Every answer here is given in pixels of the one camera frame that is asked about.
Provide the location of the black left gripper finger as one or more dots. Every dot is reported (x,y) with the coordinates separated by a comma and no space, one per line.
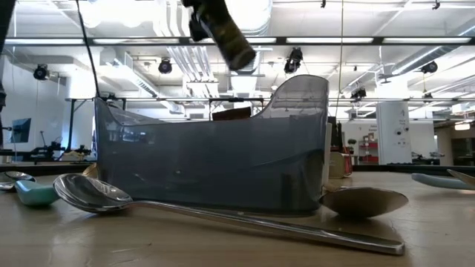
(196,22)

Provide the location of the dark spice jar yellow lid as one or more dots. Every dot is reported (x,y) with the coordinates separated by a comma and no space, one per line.
(232,41)

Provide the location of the brown seasoning packet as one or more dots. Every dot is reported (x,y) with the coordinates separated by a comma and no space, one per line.
(232,114)

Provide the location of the long all-steel spoon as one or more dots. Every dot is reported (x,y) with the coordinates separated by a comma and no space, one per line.
(89,193)

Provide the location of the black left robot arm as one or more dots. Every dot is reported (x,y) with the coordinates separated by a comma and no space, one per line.
(5,15)

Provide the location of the white ceiling pipes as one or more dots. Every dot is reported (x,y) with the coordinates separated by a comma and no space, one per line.
(193,63)

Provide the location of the black ceiling spot lamp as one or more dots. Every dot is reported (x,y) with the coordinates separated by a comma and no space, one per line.
(429,66)
(293,59)
(41,72)
(165,66)
(358,92)

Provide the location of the dark grey translucent plastic bin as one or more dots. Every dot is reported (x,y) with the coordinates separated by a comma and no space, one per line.
(208,167)

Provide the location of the black background box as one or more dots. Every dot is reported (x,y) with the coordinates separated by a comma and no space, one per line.
(334,130)

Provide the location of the light grey plastic bin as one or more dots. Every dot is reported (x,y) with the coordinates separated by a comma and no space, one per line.
(327,155)

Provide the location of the background robot equipment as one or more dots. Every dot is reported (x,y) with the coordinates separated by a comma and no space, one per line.
(48,152)

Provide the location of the red rectangular spice tin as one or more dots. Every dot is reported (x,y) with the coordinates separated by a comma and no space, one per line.
(339,165)

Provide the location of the computer monitor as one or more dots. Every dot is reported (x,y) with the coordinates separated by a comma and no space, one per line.
(21,130)

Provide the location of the red storage shelf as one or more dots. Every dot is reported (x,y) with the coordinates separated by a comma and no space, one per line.
(368,145)

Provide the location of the white round pillar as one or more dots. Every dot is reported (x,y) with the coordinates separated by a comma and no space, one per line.
(393,122)

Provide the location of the wooden booth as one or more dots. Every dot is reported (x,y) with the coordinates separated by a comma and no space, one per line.
(443,148)

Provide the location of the lit rectangular lamp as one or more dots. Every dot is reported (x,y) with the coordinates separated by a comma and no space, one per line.
(462,127)

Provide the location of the black aluminium table frame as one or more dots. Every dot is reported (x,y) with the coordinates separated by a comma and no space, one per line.
(37,168)

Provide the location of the grey ceiling air duct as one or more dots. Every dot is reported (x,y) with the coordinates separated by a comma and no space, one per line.
(451,42)

